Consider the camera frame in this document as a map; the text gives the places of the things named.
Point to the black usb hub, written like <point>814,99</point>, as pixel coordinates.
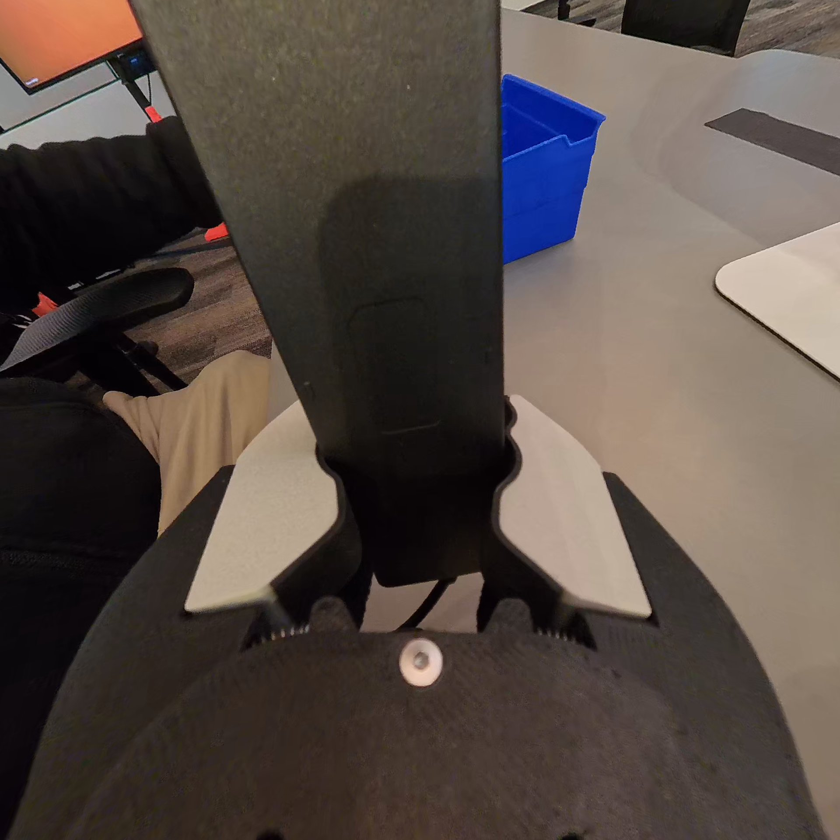
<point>341,197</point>

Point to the black mesh office chair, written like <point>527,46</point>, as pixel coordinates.
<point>111,302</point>

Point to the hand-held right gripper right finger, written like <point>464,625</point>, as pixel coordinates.
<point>564,525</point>

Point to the person's black upper clothing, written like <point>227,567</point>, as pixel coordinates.
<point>65,525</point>

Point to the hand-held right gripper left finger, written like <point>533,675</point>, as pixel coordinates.
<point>262,525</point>

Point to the blue plastic bin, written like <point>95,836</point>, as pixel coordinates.
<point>544,197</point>

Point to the white stand with clear arms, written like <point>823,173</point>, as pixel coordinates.
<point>787,295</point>

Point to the white mount plate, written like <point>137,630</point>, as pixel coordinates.
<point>774,141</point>

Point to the person's left forearm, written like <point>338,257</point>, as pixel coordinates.
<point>85,197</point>

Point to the monitor with orange screen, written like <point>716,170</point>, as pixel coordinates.
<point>59,33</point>

